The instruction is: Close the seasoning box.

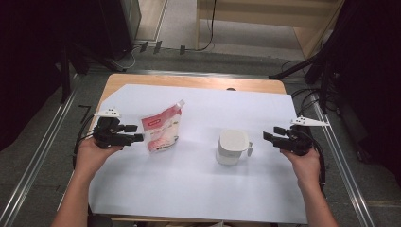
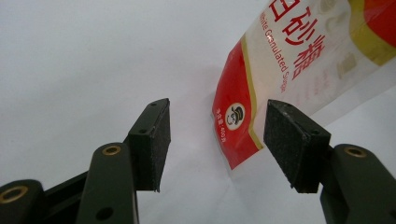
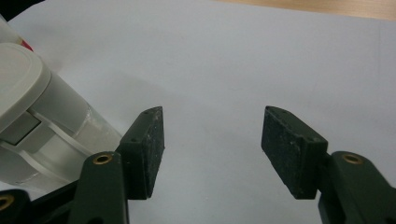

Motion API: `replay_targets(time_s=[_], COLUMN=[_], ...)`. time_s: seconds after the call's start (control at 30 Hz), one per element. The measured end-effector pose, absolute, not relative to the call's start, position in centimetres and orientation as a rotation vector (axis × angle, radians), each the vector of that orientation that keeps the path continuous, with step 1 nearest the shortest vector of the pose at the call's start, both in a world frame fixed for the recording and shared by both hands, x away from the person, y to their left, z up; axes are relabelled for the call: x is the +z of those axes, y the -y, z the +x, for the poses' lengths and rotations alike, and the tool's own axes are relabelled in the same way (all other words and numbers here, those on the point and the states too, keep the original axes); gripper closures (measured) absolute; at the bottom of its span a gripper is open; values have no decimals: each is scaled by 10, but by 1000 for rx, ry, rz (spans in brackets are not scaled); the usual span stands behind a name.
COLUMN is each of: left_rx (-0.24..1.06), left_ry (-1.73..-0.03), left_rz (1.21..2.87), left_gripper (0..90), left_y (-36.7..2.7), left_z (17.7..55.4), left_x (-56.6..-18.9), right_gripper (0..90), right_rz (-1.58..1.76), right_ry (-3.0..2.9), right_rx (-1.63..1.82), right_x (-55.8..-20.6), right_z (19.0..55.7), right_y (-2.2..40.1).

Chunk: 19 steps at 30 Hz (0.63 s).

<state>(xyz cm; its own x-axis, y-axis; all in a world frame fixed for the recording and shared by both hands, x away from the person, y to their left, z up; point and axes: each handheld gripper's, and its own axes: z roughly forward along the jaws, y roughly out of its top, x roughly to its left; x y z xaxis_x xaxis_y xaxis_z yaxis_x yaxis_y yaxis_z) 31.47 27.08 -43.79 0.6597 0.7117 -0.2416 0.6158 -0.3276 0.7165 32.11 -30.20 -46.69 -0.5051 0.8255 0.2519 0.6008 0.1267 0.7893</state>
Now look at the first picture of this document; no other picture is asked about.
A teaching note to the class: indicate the light wooden shelf unit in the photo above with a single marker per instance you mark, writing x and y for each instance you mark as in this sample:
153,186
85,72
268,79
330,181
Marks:
252,11

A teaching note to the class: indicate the dark grey cabinet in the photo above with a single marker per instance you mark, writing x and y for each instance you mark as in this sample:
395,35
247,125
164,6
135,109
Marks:
126,22

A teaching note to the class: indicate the person's right hand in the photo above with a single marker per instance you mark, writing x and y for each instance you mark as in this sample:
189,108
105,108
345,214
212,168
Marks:
307,170

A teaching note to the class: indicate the black tripod stand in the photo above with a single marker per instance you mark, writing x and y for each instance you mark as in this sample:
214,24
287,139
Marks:
299,66

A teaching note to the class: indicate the small black floor bracket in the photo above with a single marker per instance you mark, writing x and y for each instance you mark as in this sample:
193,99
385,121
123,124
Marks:
182,49
158,47
143,46

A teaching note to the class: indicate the person's left hand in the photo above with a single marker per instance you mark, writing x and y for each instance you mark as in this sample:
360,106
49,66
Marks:
90,159

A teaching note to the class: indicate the red and white pouch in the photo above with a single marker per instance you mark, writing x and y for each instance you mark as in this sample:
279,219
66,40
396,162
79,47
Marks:
162,129

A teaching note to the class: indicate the metal floor rail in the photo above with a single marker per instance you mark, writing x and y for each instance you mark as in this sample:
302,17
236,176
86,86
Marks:
38,160
343,170

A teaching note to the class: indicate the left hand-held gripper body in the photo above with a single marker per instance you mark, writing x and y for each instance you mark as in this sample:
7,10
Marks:
108,135

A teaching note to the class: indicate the black curtain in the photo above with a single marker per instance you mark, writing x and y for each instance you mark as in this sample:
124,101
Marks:
28,63
372,78

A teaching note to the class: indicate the white paper sheet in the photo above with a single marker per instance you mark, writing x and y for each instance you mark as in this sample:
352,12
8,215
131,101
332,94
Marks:
189,189

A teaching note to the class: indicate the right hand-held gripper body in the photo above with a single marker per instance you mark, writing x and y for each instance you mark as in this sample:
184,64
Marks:
299,142

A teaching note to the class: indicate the white lidded container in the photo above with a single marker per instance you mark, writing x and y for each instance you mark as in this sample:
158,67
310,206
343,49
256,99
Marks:
233,143

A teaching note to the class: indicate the black metal stand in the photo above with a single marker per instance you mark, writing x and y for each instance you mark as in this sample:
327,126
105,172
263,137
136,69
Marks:
65,82

